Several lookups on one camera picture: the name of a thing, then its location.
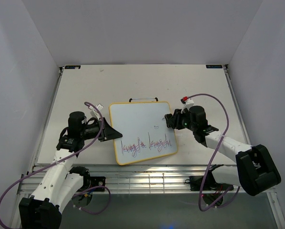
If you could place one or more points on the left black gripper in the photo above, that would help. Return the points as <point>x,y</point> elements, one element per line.
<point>109,132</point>

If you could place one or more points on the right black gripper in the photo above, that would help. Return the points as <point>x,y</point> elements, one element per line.
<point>174,121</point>

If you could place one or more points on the yellow framed whiteboard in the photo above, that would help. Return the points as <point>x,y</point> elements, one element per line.
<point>145,135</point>

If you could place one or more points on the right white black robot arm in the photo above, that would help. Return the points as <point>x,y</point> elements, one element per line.
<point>255,169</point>

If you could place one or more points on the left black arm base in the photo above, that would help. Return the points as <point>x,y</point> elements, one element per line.
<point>98,182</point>

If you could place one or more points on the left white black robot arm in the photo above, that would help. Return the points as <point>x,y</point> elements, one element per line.
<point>43,209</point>

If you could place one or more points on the right blue corner label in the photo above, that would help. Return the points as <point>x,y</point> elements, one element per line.
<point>214,66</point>

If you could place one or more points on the blue corner label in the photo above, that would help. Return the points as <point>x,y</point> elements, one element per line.
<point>72,67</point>
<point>214,66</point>

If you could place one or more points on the left blue corner label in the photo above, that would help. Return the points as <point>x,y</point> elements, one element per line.
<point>72,67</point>

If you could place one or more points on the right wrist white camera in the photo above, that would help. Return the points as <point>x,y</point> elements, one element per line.
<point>187,104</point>

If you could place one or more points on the wrist white camera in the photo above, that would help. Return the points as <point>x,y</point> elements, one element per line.
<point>96,112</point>
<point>187,104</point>

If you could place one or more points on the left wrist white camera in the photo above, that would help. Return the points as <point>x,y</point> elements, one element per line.
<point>96,112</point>

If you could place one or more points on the aluminium rail frame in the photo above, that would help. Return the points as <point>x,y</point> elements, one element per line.
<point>142,179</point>

